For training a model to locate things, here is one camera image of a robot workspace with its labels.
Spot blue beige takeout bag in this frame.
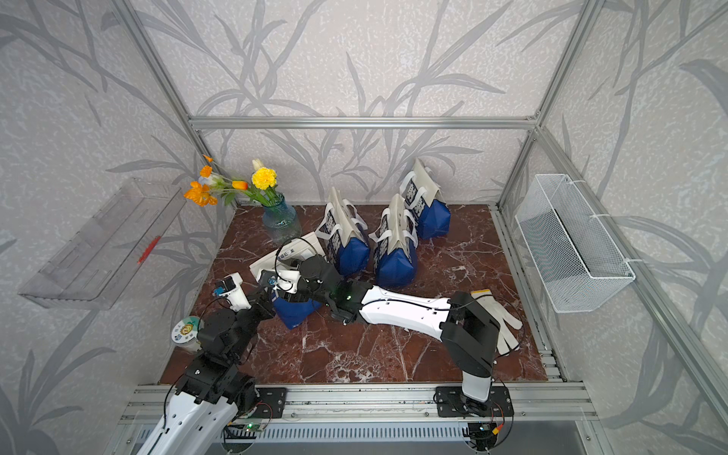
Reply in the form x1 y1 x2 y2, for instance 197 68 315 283
315 188 371 277
370 195 418 288
249 232 324 330
399 158 451 240

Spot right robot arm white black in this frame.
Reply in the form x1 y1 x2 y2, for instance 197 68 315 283
292 256 501 403

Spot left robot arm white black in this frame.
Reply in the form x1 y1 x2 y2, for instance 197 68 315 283
138 286 275 454

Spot blue glass vase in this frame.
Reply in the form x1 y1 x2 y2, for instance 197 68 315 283
263 196 303 246

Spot artificial flower bouquet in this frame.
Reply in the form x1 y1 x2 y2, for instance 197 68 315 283
184 155 284 208

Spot white work glove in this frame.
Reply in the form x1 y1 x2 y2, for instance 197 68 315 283
471 289 522 356

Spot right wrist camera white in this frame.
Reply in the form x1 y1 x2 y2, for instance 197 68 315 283
256 269 301 294

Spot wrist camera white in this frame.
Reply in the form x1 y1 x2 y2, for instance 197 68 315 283
213 272 251 312
256 269 301 294

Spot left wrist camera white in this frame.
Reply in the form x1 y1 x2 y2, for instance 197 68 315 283
213 272 251 312

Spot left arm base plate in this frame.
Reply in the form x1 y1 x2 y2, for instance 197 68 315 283
249 387 288 420

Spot clear acrylic wall shelf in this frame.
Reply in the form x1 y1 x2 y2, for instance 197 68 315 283
19 178 186 310

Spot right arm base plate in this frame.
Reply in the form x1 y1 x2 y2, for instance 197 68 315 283
433 385 514 420

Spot white wire mesh basket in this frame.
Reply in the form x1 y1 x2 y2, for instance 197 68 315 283
515 174 635 314

